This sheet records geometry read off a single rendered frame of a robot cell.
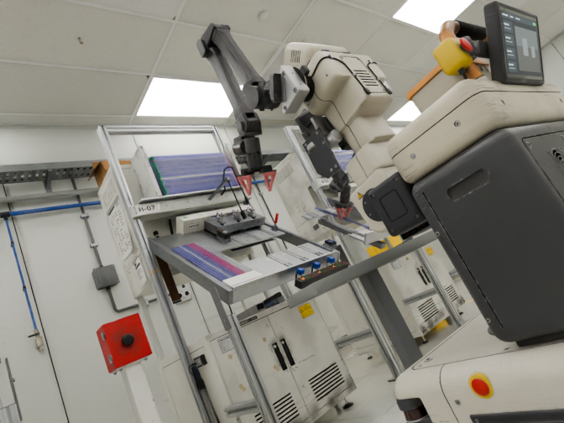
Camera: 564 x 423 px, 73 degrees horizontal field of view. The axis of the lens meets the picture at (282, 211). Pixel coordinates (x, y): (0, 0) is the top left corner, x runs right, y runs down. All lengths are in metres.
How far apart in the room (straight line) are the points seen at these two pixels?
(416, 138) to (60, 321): 2.95
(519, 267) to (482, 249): 0.07
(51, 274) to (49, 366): 0.68
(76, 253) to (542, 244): 3.26
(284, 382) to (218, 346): 0.37
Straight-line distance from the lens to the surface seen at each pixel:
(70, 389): 3.31
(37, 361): 3.31
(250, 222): 2.22
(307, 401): 2.03
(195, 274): 1.72
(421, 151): 0.92
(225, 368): 1.82
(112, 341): 1.48
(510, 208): 0.85
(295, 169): 3.17
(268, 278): 1.66
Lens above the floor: 0.54
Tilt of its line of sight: 14 degrees up
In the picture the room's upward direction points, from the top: 26 degrees counter-clockwise
